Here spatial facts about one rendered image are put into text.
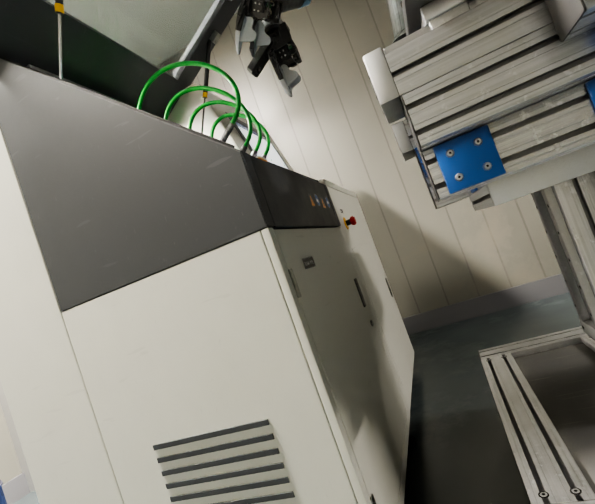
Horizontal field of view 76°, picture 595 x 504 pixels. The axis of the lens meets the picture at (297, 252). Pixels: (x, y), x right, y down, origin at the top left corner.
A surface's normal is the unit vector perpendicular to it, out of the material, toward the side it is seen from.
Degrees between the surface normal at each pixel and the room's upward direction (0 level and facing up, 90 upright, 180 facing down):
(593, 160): 90
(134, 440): 90
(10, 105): 90
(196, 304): 90
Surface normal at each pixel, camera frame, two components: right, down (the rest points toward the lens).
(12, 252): -0.31, 0.07
